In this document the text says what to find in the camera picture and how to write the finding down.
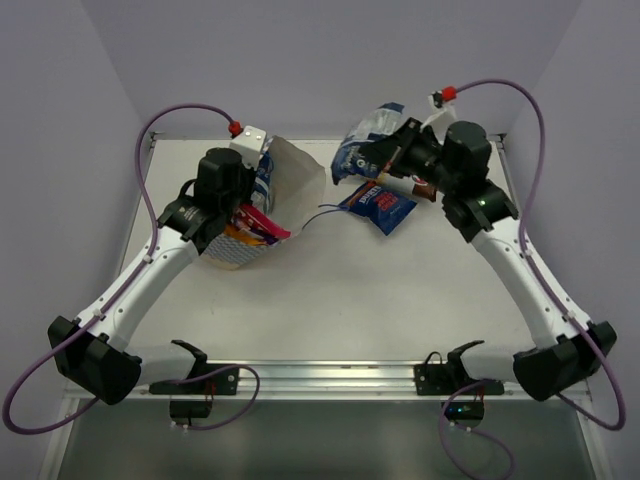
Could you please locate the blue patterned paper bag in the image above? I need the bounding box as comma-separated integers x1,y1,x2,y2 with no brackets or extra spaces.
202,136,327,270

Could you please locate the blue white snack bag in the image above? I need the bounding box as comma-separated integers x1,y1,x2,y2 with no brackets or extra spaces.
330,102,405,185

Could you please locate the pink Real snack packet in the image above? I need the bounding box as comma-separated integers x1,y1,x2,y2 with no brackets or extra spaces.
232,204,291,245

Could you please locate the right black base bracket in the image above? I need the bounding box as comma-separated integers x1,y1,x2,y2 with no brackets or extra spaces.
413,340,505,427

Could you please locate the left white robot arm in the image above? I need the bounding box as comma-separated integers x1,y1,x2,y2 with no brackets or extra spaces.
48,148,255,405

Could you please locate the black base bracket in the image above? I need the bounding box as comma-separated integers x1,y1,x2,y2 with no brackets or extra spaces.
413,340,505,427
149,340,240,425

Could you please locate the orange snack packet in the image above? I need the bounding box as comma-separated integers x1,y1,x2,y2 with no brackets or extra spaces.
224,224,267,247

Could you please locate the dark blue chip bag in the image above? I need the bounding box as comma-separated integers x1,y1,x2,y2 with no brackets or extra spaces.
339,182,417,236

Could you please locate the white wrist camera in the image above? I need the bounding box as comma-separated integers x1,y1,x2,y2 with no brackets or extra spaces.
421,86,457,133
229,125,267,168

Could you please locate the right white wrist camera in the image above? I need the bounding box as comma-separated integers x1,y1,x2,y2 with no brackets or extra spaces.
421,86,457,133

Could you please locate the left black base bracket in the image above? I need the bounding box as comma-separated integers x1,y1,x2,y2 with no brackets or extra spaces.
149,340,240,425

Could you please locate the aluminium mounting rail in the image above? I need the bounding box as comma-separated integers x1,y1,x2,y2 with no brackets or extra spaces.
62,359,591,401

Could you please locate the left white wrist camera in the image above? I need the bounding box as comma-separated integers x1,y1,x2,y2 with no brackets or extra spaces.
229,125,267,168

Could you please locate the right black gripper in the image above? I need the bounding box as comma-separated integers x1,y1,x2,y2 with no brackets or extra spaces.
359,117,460,197

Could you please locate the brown cassava chips bag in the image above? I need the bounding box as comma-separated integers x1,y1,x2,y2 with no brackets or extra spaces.
377,169,440,204

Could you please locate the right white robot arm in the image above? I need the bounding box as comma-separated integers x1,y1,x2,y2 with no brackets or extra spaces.
360,119,617,401

